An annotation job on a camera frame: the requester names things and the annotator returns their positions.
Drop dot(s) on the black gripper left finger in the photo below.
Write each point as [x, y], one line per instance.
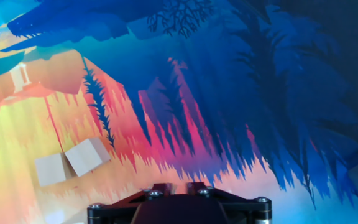
[110, 211]

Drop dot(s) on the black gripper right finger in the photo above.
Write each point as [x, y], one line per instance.
[250, 211]

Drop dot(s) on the small wooden cube block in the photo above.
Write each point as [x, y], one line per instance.
[50, 170]
[85, 158]

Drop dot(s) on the colourful forest sunset mat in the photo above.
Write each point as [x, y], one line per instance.
[197, 93]

